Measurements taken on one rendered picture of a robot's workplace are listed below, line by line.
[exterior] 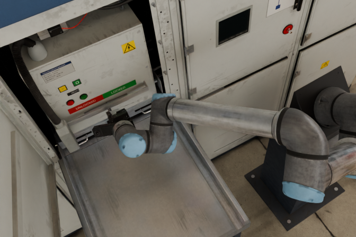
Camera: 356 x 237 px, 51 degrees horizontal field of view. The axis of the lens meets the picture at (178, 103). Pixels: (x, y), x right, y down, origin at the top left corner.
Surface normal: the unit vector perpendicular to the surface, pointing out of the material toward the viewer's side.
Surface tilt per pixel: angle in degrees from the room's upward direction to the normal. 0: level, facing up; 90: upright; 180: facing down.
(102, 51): 90
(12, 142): 0
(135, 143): 58
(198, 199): 0
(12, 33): 90
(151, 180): 0
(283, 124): 36
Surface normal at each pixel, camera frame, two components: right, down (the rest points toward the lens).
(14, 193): -0.08, -0.57
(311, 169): -0.06, 0.07
